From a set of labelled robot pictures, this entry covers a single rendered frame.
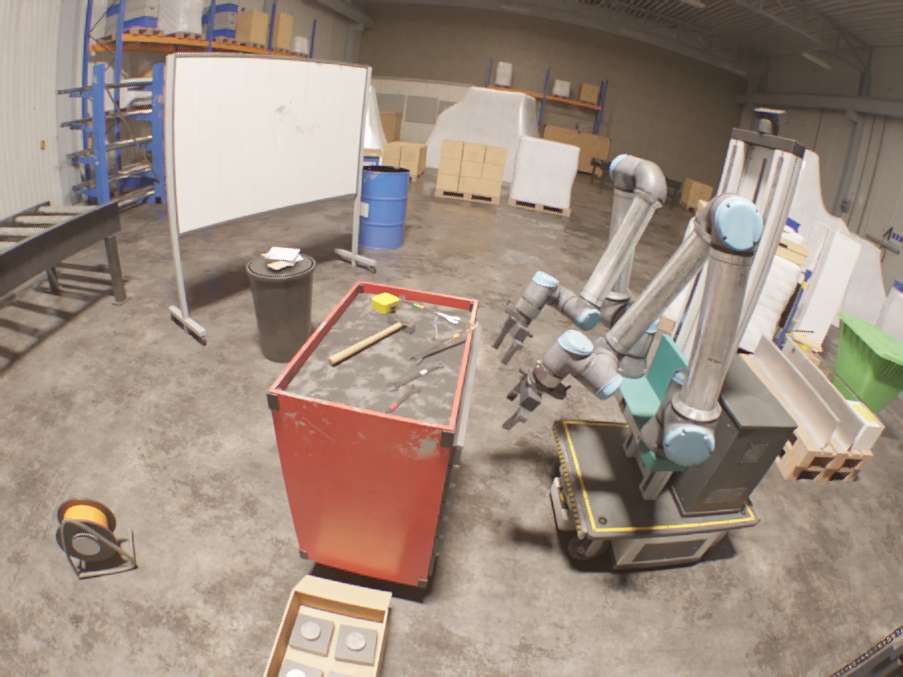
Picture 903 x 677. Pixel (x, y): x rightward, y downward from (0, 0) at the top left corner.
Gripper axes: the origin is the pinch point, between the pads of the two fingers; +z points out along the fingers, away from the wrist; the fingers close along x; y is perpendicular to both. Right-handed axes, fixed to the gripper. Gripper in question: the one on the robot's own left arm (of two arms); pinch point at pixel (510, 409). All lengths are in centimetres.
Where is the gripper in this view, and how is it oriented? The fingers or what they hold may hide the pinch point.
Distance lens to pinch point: 137.3
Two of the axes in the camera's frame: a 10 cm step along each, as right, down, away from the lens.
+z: -4.9, 6.5, 5.8
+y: -8.5, -5.0, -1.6
